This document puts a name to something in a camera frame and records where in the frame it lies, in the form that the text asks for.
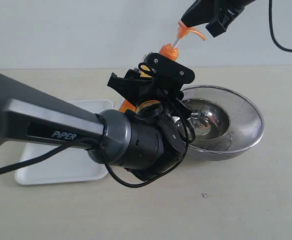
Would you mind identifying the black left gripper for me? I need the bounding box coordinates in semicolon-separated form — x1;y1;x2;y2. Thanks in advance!
107;68;192;182

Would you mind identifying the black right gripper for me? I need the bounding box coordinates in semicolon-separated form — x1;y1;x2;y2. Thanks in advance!
181;0;246;38

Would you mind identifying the orange dish soap pump bottle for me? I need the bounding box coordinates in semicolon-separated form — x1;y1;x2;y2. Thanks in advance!
118;20;206;113

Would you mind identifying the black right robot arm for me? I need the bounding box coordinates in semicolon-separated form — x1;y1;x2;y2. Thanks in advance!
181;0;252;37

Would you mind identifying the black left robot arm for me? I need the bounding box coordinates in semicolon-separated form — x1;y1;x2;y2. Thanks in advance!
0;69;195;187

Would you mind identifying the small stainless steel bowl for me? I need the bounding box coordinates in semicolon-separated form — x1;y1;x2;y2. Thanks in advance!
183;98;231;151

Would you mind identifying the steel mesh colander basket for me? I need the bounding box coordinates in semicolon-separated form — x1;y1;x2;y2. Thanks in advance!
182;85;264;161

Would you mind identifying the white rectangular plastic tray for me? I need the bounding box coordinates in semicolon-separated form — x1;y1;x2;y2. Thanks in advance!
15;99;114;185

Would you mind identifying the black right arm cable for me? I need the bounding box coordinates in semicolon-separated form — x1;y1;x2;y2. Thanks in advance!
268;0;292;53

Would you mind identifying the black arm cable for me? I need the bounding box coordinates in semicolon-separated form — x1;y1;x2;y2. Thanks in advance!
268;0;292;53
0;109;197;188

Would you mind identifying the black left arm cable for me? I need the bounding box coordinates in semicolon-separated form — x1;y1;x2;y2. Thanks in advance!
0;109;197;188

